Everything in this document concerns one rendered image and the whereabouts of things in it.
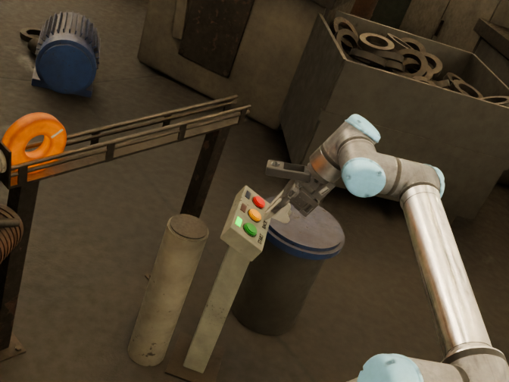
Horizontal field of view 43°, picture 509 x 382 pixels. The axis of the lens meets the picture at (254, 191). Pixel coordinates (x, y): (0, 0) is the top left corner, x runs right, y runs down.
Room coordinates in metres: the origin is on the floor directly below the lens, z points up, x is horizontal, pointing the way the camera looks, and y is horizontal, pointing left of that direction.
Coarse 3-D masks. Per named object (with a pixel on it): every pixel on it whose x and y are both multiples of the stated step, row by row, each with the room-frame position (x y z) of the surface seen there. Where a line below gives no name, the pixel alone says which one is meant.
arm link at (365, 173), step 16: (352, 144) 1.37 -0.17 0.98; (368, 144) 1.37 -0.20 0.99; (352, 160) 1.31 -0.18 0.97; (368, 160) 1.30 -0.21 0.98; (384, 160) 1.33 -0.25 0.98; (352, 176) 1.28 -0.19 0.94; (368, 176) 1.29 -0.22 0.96; (384, 176) 1.30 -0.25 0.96; (352, 192) 1.29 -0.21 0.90; (368, 192) 1.29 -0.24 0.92; (384, 192) 1.32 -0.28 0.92
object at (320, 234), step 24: (312, 216) 1.94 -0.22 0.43; (288, 240) 1.74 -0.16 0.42; (312, 240) 1.79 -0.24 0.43; (336, 240) 1.85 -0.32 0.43; (264, 264) 1.78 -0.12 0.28; (288, 264) 1.76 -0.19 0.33; (312, 264) 1.79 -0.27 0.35; (240, 288) 1.82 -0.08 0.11; (264, 288) 1.76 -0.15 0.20; (288, 288) 1.76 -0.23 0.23; (240, 312) 1.79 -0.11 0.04; (264, 312) 1.76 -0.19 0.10; (288, 312) 1.78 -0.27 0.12
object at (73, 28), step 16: (64, 16) 3.12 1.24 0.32; (80, 16) 3.18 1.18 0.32; (48, 32) 2.93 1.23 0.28; (64, 32) 2.91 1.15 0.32; (80, 32) 2.98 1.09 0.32; (96, 32) 3.14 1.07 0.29; (48, 48) 2.78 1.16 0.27; (64, 48) 2.79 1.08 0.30; (80, 48) 2.84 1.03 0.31; (96, 48) 3.01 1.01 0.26; (48, 64) 2.77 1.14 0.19; (64, 64) 2.80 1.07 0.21; (80, 64) 2.82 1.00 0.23; (96, 64) 2.91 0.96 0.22; (32, 80) 2.87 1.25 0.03; (48, 80) 2.77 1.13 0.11; (64, 80) 2.80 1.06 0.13; (80, 80) 2.83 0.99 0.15
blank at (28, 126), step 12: (24, 120) 1.27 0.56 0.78; (36, 120) 1.28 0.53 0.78; (48, 120) 1.30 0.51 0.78; (12, 132) 1.24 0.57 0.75; (24, 132) 1.25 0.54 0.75; (36, 132) 1.28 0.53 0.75; (48, 132) 1.31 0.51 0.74; (60, 132) 1.33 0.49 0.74; (12, 144) 1.23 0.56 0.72; (24, 144) 1.26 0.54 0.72; (48, 144) 1.32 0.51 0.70; (60, 144) 1.34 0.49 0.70; (12, 156) 1.24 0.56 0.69; (24, 156) 1.26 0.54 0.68; (36, 156) 1.30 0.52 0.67
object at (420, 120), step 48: (336, 48) 2.92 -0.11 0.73; (384, 48) 3.26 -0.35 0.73; (432, 48) 3.75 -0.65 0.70; (288, 96) 3.35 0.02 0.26; (336, 96) 2.78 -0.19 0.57; (384, 96) 2.84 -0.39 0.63; (432, 96) 2.91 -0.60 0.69; (480, 96) 3.30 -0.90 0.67; (288, 144) 3.04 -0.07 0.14; (384, 144) 2.87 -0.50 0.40; (432, 144) 2.93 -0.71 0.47; (480, 144) 3.00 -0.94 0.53; (480, 192) 3.04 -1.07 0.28
